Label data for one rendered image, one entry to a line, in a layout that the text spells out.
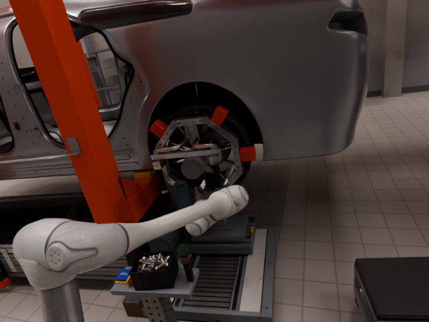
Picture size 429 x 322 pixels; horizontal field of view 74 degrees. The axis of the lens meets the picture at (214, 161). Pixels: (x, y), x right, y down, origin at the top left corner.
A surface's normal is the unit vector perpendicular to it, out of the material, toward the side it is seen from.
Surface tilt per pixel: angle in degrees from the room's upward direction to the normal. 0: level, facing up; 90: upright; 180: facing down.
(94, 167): 90
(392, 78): 90
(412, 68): 90
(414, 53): 90
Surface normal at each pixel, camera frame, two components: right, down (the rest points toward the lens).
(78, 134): -0.22, 0.40
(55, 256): -0.31, -0.04
